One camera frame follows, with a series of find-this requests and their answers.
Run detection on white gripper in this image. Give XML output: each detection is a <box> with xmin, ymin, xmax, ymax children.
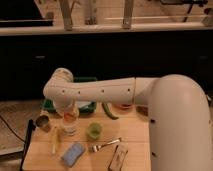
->
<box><xmin>53</xmin><ymin>100</ymin><xmax>79</xmax><ymax>115</ymax></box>

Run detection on white paper cup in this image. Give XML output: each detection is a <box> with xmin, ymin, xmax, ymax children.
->
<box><xmin>61</xmin><ymin>119</ymin><xmax>78</xmax><ymax>136</ymax></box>

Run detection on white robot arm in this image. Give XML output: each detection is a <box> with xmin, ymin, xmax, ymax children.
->
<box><xmin>43</xmin><ymin>68</ymin><xmax>213</xmax><ymax>171</ymax></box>

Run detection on small metal cup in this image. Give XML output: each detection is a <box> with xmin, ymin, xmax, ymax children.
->
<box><xmin>36</xmin><ymin>115</ymin><xmax>51</xmax><ymax>132</ymax></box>

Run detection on green plastic cup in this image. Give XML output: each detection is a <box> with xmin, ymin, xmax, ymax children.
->
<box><xmin>87</xmin><ymin>123</ymin><xmax>102</xmax><ymax>140</ymax></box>

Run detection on green plastic tray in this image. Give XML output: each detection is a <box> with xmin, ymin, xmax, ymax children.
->
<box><xmin>42</xmin><ymin>77</ymin><xmax>97</xmax><ymax>115</ymax></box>

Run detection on black chair back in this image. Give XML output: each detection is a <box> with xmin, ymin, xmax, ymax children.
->
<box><xmin>19</xmin><ymin>119</ymin><xmax>36</xmax><ymax>171</ymax></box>

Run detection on green cucumber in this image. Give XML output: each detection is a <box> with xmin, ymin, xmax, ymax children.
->
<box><xmin>101</xmin><ymin>103</ymin><xmax>119</xmax><ymax>120</ymax></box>

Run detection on blue sponge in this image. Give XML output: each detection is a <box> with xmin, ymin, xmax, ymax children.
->
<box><xmin>61</xmin><ymin>142</ymin><xmax>85</xmax><ymax>167</ymax></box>

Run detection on silver metal fork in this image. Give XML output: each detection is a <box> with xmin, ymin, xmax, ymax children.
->
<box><xmin>88</xmin><ymin>138</ymin><xmax>122</xmax><ymax>153</ymax></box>

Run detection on orange red bowl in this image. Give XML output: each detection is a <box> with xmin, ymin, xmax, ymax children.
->
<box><xmin>113</xmin><ymin>104</ymin><xmax>132</xmax><ymax>110</ymax></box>

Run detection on wooden rectangular block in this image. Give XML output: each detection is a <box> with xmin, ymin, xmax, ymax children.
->
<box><xmin>108</xmin><ymin>145</ymin><xmax>128</xmax><ymax>171</ymax></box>

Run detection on brown bowl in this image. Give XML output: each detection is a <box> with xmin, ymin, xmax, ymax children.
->
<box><xmin>136</xmin><ymin>106</ymin><xmax>148</xmax><ymax>116</ymax></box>

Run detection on black cable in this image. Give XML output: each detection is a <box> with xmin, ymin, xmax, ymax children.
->
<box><xmin>0</xmin><ymin>114</ymin><xmax>26</xmax><ymax>144</ymax></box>

